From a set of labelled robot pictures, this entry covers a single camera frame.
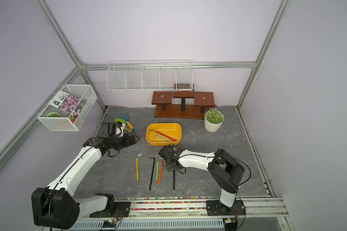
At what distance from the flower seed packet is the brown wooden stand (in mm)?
460

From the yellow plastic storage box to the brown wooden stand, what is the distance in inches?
5.5

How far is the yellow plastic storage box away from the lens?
1.01m

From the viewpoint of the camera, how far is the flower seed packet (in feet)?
2.39

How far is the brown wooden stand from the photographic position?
1012 mm

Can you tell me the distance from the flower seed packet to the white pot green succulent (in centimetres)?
76

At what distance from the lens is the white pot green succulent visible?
3.22ft

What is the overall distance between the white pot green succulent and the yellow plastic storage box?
7.6 inches
